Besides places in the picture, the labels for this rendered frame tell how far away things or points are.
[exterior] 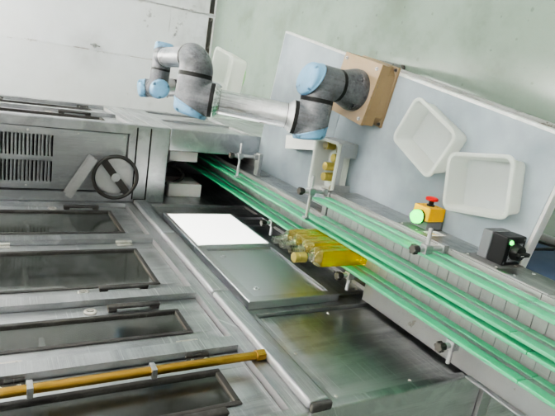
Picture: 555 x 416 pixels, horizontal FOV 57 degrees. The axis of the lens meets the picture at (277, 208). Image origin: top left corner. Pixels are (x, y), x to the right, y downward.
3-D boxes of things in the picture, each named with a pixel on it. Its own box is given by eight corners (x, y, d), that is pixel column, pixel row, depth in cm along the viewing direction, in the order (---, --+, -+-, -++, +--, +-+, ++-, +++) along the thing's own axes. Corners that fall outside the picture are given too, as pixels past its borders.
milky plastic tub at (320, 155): (323, 188, 217) (305, 187, 213) (333, 136, 212) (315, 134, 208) (347, 200, 203) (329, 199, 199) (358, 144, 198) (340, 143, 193)
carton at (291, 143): (296, 136, 237) (286, 134, 234) (326, 136, 217) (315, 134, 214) (296, 148, 238) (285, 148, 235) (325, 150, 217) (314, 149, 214)
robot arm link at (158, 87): (154, 68, 198) (147, 68, 207) (149, 96, 200) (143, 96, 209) (173, 73, 201) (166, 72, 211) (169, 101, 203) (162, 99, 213)
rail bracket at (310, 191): (319, 217, 197) (291, 217, 191) (326, 175, 193) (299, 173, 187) (323, 219, 195) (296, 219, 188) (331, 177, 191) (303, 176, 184)
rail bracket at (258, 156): (265, 177, 256) (224, 176, 245) (270, 145, 252) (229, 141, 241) (269, 180, 252) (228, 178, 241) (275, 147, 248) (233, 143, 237)
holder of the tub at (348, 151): (322, 200, 219) (306, 200, 215) (334, 137, 212) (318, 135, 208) (345, 212, 205) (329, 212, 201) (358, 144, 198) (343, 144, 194)
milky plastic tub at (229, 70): (232, 49, 231) (215, 44, 227) (252, 59, 214) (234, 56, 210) (224, 86, 238) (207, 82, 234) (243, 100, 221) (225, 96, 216)
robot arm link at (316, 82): (348, 68, 174) (317, 59, 166) (340, 107, 176) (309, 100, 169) (328, 67, 184) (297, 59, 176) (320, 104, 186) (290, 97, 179)
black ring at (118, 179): (135, 197, 245) (87, 196, 234) (138, 154, 239) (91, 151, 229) (137, 200, 241) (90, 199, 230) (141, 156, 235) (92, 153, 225)
